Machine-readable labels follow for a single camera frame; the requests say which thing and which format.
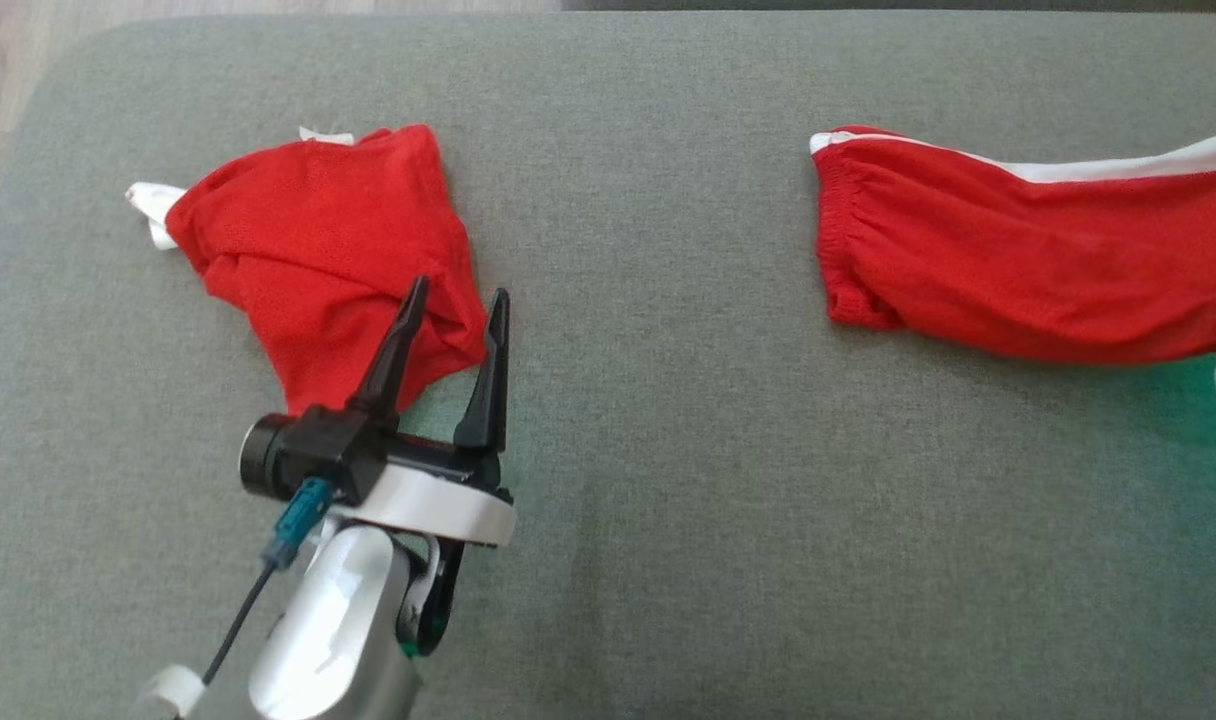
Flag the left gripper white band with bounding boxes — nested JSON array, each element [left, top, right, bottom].
[[333, 276, 518, 547]]

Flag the red jersey with white sleeves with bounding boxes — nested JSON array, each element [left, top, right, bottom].
[[125, 124, 490, 417]]

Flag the red shorts with white stripe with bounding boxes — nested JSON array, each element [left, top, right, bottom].
[[809, 124, 1216, 365]]

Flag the long grey sofa seat cushion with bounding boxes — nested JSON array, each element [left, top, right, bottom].
[[563, 0, 1216, 12]]

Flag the left cable with teal plug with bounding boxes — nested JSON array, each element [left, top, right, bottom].
[[202, 477, 335, 691]]

